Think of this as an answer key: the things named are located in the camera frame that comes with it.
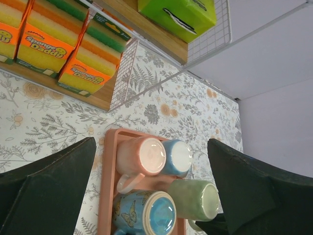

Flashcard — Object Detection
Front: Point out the floral table mat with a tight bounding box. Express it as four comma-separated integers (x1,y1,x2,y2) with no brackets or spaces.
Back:
0,47,243,235

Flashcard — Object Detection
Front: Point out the light blue white mug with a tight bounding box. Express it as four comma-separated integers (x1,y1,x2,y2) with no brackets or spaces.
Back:
161,140,192,177

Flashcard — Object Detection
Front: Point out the blue butterfly mug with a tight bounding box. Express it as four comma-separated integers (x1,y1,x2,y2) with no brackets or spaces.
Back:
112,189,177,235

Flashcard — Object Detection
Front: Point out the green mug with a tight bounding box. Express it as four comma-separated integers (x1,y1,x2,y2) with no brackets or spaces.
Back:
167,179,220,232

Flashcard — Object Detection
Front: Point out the sponge pack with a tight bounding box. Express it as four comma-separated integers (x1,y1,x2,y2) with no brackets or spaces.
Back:
0,0,31,64
57,13,131,97
16,0,89,78

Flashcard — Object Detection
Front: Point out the white wire wooden shelf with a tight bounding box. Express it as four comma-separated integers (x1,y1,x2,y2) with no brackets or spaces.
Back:
0,0,313,111

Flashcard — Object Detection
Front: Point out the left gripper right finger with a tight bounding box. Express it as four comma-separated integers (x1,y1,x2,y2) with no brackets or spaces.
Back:
207,139,313,235

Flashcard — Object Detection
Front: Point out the green tissue box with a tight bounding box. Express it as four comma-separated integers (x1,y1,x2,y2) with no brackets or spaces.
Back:
137,0,217,43

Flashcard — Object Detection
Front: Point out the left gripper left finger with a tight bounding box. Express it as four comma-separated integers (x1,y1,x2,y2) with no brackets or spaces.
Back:
0,137,96,235

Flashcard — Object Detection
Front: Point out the pink mug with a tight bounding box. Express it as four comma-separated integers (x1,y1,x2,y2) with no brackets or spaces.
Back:
115,137,166,194

